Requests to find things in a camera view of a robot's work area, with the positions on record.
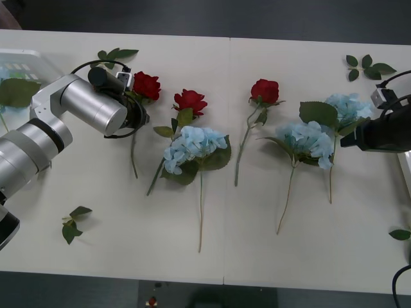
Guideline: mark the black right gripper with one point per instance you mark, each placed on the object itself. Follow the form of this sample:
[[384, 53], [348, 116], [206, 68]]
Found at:
[[382, 134]]

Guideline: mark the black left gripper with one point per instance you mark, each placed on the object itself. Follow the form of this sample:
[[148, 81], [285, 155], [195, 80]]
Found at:
[[136, 115]]

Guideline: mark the red rose with green stem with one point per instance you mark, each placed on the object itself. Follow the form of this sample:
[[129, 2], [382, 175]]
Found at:
[[265, 91], [189, 101], [146, 85]]

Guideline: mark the shallow white box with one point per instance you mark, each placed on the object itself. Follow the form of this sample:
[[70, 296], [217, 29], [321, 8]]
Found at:
[[29, 56], [405, 170]]

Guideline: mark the green leaf twig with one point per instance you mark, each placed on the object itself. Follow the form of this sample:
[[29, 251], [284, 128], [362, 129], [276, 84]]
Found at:
[[372, 72], [123, 53], [80, 212]]

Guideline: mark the single green leaf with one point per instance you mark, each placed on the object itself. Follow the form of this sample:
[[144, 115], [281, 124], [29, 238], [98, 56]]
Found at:
[[399, 234]]

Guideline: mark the small red round button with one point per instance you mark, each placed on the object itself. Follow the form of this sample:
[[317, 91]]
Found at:
[[151, 301]]

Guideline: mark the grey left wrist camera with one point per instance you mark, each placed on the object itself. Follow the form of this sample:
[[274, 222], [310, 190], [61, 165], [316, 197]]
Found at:
[[124, 79]]

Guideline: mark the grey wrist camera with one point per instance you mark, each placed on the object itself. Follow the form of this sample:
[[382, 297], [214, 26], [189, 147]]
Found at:
[[124, 79], [383, 96]]

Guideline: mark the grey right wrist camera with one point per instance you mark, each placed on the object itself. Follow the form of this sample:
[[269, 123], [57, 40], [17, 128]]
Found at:
[[383, 96]]

